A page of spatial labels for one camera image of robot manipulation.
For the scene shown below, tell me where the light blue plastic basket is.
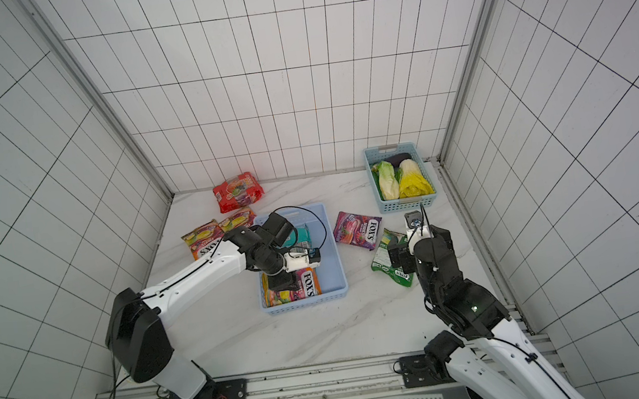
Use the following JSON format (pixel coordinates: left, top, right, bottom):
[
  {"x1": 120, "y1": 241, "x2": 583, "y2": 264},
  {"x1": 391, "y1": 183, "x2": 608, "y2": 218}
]
[{"x1": 259, "y1": 203, "x2": 349, "y2": 315}]

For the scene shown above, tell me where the small teal vegetable basket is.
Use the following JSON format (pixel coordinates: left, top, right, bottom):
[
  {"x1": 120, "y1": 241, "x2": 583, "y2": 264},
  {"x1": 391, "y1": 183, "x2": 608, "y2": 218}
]
[{"x1": 362, "y1": 141, "x2": 437, "y2": 214}]

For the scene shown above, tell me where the purple Fox's candy bag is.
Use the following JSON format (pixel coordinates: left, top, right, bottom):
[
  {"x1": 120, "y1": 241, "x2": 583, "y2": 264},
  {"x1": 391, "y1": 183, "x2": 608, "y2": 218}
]
[{"x1": 333, "y1": 211, "x2": 383, "y2": 251}]

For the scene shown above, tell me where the teal candy bag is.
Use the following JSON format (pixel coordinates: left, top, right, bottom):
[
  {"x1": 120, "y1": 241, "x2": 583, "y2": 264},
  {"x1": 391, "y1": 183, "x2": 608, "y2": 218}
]
[{"x1": 283, "y1": 224, "x2": 312, "y2": 253}]

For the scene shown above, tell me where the pink yellow Fox's bag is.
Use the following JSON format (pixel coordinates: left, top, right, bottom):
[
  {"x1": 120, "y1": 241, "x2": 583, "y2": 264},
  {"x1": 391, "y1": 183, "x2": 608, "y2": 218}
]
[{"x1": 260, "y1": 267, "x2": 322, "y2": 308}]

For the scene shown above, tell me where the green snack bag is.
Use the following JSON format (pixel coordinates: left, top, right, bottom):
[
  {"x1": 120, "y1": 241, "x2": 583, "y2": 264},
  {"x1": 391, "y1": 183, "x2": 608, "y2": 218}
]
[{"x1": 371, "y1": 229, "x2": 414, "y2": 288}]

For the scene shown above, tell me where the green cabbage toy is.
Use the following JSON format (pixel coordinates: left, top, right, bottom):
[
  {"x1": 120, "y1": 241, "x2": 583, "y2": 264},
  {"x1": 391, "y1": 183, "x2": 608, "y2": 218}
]
[{"x1": 372, "y1": 160, "x2": 400, "y2": 201}]

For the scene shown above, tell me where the yellow cabbage toy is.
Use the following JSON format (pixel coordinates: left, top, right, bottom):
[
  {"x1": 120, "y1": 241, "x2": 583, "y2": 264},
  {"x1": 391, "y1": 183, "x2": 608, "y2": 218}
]
[{"x1": 398, "y1": 159, "x2": 435, "y2": 199}]

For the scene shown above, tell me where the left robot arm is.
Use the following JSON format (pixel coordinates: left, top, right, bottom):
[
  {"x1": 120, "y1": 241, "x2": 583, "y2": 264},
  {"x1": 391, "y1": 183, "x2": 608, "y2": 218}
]
[{"x1": 105, "y1": 212, "x2": 321, "y2": 399}]

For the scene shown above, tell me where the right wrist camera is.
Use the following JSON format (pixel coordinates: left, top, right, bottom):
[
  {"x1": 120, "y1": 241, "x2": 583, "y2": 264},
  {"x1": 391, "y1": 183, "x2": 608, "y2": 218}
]
[{"x1": 404, "y1": 211, "x2": 425, "y2": 231}]

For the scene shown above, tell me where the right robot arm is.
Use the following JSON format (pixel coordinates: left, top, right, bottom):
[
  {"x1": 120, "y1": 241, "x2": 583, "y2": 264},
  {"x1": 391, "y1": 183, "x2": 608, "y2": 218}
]
[{"x1": 388, "y1": 225, "x2": 586, "y2": 399}]

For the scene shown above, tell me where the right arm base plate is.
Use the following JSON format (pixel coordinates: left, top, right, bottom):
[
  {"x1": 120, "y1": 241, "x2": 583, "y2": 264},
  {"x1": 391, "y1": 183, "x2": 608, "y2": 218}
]
[{"x1": 393, "y1": 354, "x2": 454, "y2": 389}]

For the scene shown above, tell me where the orange Fox's candy bag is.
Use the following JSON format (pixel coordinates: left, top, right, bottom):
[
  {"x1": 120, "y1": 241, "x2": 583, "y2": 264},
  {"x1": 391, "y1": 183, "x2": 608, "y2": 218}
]
[{"x1": 219, "y1": 207, "x2": 256, "y2": 233}]

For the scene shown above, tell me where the dark eggplant toy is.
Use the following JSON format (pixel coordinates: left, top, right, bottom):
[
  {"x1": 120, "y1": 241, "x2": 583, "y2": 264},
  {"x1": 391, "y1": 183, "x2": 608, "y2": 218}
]
[{"x1": 385, "y1": 152, "x2": 413, "y2": 168}]

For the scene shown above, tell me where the red candy bag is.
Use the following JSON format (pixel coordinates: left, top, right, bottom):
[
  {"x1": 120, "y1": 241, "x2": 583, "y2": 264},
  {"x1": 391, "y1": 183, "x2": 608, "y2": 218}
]
[{"x1": 212, "y1": 172, "x2": 264, "y2": 213}]

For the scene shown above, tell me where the pink green Fox's bag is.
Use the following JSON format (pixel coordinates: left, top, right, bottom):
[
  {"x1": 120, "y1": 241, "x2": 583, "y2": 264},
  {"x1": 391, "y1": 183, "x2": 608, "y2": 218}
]
[{"x1": 182, "y1": 219, "x2": 224, "y2": 260}]

